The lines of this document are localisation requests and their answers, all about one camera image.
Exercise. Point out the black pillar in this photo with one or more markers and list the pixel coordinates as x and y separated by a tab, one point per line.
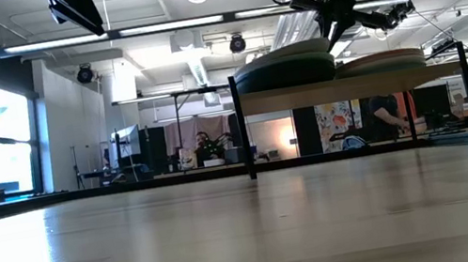
307	130

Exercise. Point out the black ceiling spotlight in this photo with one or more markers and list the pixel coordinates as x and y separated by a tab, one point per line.
237	44
85	75

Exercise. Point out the small grey box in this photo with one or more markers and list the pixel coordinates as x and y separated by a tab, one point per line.
233	156

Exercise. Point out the black frame stand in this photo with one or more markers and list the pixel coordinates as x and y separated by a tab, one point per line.
152	98

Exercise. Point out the peach plate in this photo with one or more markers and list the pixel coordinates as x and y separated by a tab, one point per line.
382	62

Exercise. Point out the monitor with white screen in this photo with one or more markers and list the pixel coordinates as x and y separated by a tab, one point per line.
128	141

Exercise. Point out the pale grey plate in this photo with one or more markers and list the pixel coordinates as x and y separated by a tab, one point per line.
296	48

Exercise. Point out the small white box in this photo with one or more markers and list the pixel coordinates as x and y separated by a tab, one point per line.
214	162

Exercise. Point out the black ceiling camera device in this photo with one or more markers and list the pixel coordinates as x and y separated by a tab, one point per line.
399	10

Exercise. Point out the orange panel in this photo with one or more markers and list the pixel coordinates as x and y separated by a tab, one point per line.
413	103

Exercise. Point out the black computer monitor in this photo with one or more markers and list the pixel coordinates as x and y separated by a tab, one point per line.
431	100

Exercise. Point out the beige plate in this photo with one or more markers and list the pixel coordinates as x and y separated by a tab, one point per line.
383	68
381	58

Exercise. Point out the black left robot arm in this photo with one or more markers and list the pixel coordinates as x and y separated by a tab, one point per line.
75	7

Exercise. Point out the wooden shelf black legs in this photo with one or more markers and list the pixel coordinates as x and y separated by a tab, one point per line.
351	88

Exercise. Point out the colourful floral poster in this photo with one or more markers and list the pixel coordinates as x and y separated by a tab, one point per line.
335	123

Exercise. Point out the person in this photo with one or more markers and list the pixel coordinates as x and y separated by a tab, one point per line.
204	147
383	113

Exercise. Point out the long ceiling light bar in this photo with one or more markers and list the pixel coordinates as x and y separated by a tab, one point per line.
169	25

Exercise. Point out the beige curtain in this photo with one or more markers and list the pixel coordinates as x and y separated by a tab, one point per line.
175	136

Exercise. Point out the dark teal plate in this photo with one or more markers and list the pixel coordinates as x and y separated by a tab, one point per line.
287	76

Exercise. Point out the black cabinet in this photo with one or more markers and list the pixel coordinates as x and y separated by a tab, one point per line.
154	149

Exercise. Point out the mint green plate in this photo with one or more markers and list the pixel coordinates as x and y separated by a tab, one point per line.
299	62

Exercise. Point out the blue white helmet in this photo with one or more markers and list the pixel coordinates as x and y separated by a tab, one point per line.
354	142

